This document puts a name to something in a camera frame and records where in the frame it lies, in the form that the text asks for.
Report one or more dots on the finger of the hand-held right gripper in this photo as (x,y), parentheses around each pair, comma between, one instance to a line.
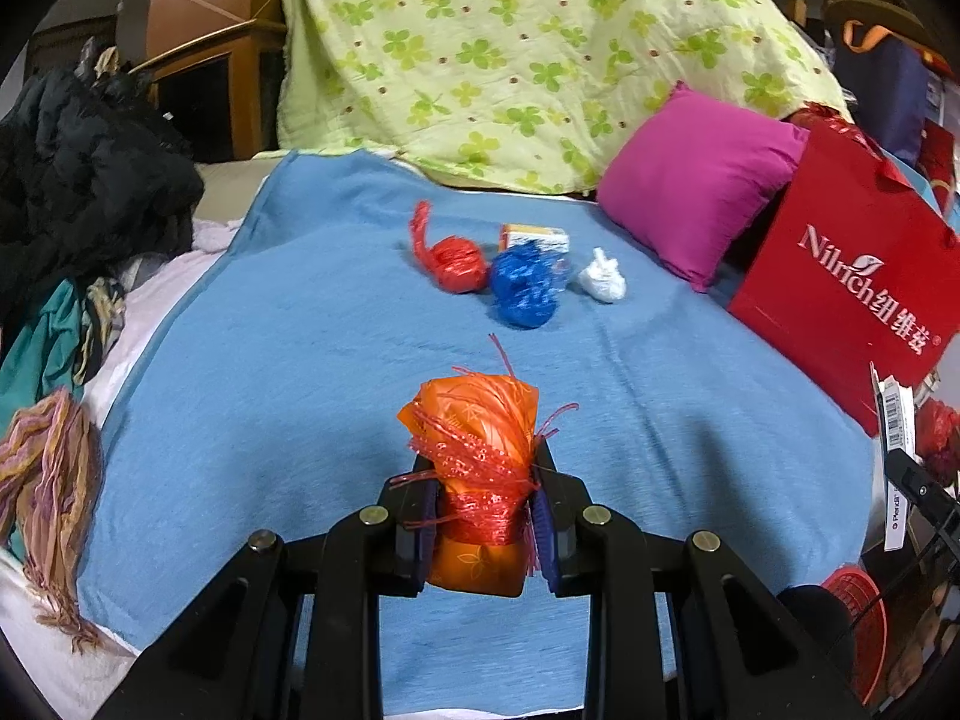
(922,491)

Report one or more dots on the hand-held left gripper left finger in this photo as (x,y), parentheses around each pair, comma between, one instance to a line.
(421,532)

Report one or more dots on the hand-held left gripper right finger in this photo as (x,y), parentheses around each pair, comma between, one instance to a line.
(545,540)

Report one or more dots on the orange packet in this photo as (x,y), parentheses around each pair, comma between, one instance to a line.
(480,435)

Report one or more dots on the red plastic basket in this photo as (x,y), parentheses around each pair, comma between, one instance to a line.
(862,615)

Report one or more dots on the blue plastic bag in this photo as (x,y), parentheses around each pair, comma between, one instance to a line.
(525,289)

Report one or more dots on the white plastic bag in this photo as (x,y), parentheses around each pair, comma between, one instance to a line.
(604,281)

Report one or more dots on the knotted red plastic bag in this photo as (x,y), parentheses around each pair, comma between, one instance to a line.
(457,262)

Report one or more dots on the small yellow white box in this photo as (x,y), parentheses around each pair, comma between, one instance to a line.
(536,234)

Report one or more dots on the white printed label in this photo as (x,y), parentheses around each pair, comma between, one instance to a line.
(894,517)

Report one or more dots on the white barcode tag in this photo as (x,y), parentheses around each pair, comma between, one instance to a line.
(889,405)

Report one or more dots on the blue blanket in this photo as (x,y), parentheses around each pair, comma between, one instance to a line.
(285,390)

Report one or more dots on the red paper bag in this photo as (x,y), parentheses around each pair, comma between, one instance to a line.
(825,315)

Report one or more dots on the white bed sheet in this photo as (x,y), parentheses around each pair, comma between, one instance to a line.
(142,315)

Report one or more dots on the striped fringed scarf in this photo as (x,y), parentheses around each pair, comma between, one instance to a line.
(52,465)

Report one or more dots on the grey patterned cloth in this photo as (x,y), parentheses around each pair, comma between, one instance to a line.
(105,315)

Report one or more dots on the pink pillow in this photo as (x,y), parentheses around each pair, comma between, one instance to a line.
(697,180)

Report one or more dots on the teal cloth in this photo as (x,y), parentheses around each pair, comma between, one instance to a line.
(41,345)

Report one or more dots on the black clothing pile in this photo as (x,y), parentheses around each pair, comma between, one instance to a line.
(90,187)

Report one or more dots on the green clover print blanket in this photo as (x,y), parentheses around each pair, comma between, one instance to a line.
(487,52)

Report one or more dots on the wooden bed frame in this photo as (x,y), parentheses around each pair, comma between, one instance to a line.
(255,90)

